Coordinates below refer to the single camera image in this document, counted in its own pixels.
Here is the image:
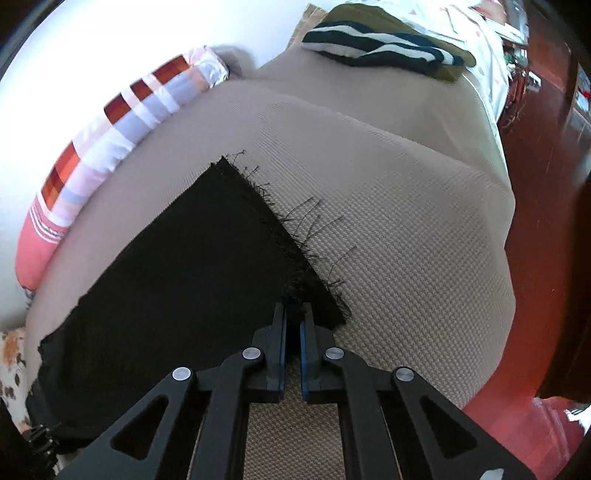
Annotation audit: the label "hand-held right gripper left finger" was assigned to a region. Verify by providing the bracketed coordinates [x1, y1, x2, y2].
[55, 302, 289, 480]

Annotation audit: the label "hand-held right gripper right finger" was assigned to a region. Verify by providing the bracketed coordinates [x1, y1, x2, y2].
[299, 302, 539, 480]

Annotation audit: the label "beige textured bed cover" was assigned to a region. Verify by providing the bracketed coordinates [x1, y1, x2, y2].
[23, 9, 518, 480]

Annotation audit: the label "floral patterned cloth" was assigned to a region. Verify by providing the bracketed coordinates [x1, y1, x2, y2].
[0, 328, 33, 431]

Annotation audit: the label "pink orange checked pillow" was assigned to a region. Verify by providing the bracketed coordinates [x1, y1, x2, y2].
[14, 45, 232, 291]

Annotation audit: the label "black pants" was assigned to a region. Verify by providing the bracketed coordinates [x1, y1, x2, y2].
[25, 156, 352, 445]

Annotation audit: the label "white printed cloth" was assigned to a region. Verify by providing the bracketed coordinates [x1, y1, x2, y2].
[402, 0, 514, 121]

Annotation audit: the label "navy white striped garment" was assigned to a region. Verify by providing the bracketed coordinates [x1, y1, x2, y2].
[301, 19, 465, 75]

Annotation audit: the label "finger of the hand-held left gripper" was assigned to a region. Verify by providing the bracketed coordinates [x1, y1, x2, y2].
[25, 425, 61, 454]

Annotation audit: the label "olive green garment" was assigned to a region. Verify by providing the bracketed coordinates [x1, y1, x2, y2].
[318, 2, 476, 84]

